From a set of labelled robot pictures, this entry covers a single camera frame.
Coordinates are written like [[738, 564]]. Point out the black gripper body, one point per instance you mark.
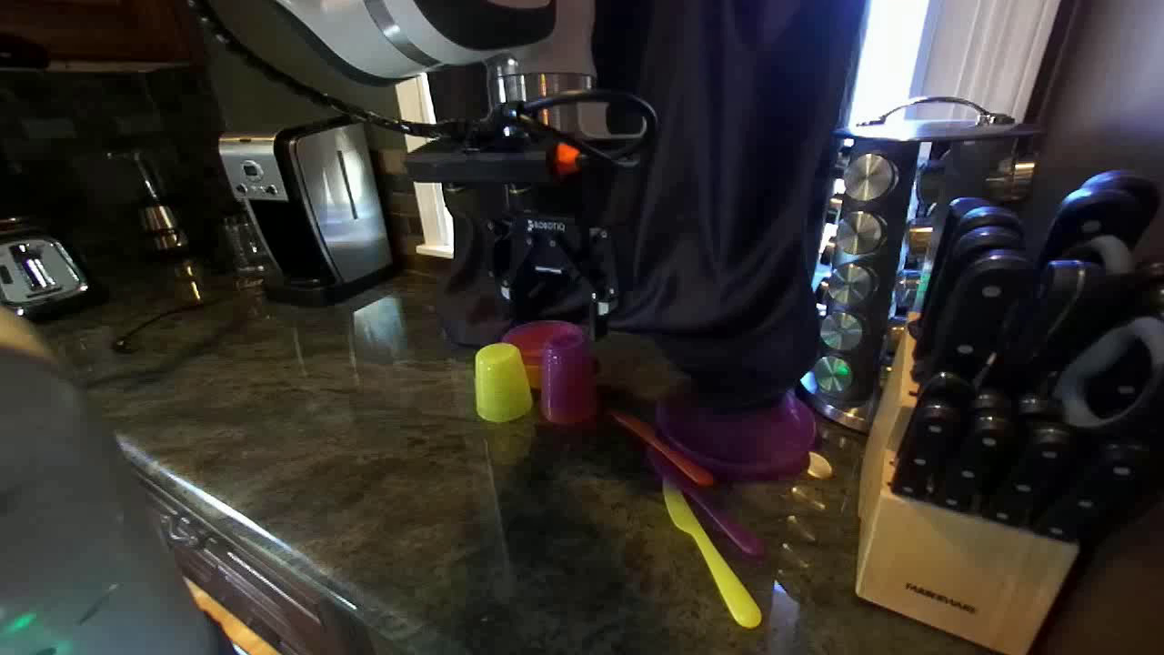
[[526, 242]]

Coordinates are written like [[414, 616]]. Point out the dark brown curtain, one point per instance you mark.
[[713, 232]]

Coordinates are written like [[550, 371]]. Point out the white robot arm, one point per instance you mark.
[[534, 52]]

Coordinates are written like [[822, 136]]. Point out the pink and orange bowl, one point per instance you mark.
[[534, 337]]

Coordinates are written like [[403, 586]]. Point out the purple plastic cup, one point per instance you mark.
[[568, 384]]

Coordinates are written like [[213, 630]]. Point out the yellow-green plastic cup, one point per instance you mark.
[[499, 384]]

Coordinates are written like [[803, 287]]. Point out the purple plastic plate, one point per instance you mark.
[[738, 444]]

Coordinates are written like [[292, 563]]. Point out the red plastic utensil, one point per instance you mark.
[[662, 448]]

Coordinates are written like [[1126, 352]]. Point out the purple plastic utensil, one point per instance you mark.
[[721, 522]]

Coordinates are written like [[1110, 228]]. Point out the chrome spice rack carousel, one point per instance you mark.
[[888, 193]]

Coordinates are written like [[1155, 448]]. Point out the yellow plastic knife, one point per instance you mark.
[[732, 595]]

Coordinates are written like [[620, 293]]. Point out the silver toaster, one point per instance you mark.
[[36, 271]]

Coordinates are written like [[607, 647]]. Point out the wooden knife block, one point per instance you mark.
[[944, 569]]

